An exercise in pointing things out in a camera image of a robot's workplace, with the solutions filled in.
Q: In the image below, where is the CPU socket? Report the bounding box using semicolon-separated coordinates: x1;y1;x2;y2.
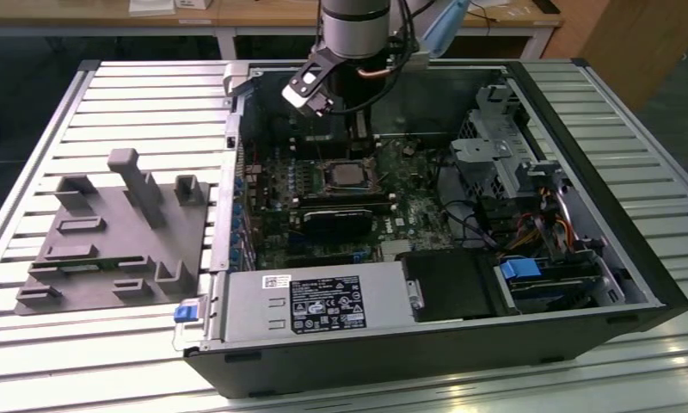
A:
319;159;375;193

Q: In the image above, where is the black drive bay cover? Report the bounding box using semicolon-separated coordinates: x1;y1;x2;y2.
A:
398;249;515;324

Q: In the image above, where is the black RAM stick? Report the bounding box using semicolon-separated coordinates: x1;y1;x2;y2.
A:
303;193;395;207

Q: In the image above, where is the black graphics card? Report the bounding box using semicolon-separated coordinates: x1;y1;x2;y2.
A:
300;206;374;242

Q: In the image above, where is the green motherboard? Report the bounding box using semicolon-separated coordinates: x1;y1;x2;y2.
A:
243;137;458;270

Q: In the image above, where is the grey metal drive cage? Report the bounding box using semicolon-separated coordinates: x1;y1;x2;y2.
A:
450;83;570;199

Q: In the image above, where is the small silver heat sink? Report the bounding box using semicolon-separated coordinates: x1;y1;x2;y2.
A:
382;240;418;262

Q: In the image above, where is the white box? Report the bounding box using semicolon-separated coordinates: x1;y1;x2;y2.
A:
128;0;176;17

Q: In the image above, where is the wooden desk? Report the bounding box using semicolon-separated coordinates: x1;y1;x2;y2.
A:
0;0;563;59

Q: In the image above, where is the hard disk in blue carrier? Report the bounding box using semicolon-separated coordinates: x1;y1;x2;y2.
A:
492;256;602;315

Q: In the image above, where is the grey plastic parts rack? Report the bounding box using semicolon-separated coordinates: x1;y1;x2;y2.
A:
12;147;217;317

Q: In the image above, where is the silver power supply with label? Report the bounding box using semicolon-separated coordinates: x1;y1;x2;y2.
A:
203;262;420;345

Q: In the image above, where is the wooden cabinet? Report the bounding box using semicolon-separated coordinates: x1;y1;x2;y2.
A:
542;0;688;111

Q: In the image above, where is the blue case latch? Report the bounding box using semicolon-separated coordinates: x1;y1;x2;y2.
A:
172;303;200;324

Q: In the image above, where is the black open PC case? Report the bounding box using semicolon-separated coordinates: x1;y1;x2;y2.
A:
171;58;688;399

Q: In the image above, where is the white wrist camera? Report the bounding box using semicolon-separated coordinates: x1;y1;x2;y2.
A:
280;58;338;117

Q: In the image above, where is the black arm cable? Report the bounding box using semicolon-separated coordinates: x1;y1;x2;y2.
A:
343;0;423;114

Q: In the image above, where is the black looped wire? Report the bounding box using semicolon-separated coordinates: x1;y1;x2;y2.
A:
440;200;500;250

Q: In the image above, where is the coloured wire bundle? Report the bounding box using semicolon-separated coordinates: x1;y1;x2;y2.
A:
507;214;575;255

